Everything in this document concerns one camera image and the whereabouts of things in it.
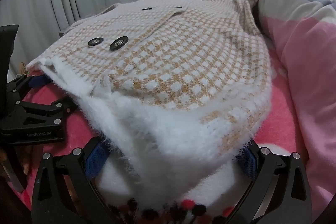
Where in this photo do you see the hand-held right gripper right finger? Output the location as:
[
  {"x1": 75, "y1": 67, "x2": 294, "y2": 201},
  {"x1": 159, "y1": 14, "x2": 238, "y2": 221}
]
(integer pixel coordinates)
[{"x1": 231, "y1": 139, "x2": 313, "y2": 224}]

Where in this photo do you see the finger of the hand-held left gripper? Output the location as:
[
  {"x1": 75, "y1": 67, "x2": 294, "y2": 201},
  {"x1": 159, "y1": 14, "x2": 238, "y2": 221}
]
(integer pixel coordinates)
[
  {"x1": 14, "y1": 95, "x2": 79, "y2": 132},
  {"x1": 7, "y1": 74, "x2": 53, "y2": 102}
]

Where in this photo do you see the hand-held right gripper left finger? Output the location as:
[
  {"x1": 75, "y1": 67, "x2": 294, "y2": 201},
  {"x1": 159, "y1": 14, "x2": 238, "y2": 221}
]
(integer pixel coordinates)
[{"x1": 31, "y1": 139, "x2": 116, "y2": 224}]

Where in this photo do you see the beige white checked knit coat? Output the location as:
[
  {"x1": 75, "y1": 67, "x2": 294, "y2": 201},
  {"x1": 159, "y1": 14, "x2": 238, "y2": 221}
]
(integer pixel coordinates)
[{"x1": 26, "y1": 0, "x2": 293, "y2": 185}]

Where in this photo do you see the pink floral fleece blanket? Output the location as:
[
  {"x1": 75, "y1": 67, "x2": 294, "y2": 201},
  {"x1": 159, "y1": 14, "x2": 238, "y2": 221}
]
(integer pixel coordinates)
[{"x1": 8, "y1": 0, "x2": 313, "y2": 224}]

